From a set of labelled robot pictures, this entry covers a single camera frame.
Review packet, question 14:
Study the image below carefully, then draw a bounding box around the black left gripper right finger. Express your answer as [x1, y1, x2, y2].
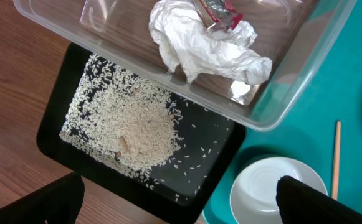
[276, 175, 362, 224]

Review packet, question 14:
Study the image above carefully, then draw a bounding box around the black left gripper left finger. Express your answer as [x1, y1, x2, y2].
[0, 172, 85, 224]

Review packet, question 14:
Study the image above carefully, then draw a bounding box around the grey bowl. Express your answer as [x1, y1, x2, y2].
[229, 155, 328, 224]

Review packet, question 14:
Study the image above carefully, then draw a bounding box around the wooden chopstick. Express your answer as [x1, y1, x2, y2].
[331, 121, 341, 200]

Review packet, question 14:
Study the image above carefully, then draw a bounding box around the rice pile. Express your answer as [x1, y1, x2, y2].
[59, 54, 183, 189]

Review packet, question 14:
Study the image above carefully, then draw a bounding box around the white napkin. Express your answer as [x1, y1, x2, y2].
[149, 0, 272, 85]

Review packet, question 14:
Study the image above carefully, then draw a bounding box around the red snack wrapper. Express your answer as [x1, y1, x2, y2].
[193, 0, 244, 32]

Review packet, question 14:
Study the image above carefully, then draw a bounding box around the clear plastic waste bin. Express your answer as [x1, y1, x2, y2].
[14, 0, 355, 131]

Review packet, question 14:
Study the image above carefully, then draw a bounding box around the teal serving tray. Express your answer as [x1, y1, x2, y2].
[202, 0, 362, 223]

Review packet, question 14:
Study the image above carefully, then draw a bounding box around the black tray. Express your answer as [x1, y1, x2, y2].
[36, 44, 246, 223]

